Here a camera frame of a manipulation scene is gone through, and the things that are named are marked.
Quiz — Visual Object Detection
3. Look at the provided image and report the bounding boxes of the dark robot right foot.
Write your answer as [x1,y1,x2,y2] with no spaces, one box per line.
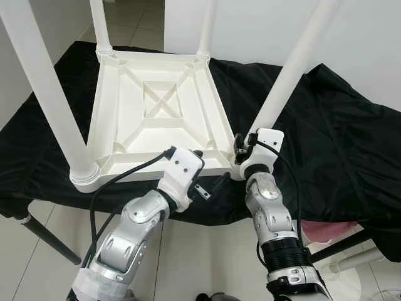
[195,292,248,301]

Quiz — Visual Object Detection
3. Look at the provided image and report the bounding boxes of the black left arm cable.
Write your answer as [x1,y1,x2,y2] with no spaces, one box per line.
[85,147,176,270]

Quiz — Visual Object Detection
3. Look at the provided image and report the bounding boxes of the black cloth cover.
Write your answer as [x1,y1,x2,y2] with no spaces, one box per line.
[0,41,401,261]

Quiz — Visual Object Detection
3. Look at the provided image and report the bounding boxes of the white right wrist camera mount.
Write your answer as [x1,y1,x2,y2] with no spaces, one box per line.
[239,128,284,181]

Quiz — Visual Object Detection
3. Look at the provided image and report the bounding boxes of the pink white-rimmed cloth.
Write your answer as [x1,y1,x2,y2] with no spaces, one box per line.
[303,221,361,244]

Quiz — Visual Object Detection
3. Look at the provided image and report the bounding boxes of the white plastic table top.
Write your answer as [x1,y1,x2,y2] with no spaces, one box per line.
[70,50,248,192]

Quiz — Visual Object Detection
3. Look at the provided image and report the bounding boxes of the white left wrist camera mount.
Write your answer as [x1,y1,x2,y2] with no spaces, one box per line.
[157,147,205,213]

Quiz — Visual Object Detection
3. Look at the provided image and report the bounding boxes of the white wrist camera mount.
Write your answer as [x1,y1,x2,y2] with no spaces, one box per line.
[239,128,284,181]
[157,147,205,213]

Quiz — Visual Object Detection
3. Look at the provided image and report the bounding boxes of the white round stand base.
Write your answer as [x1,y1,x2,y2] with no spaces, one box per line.
[320,263,401,301]

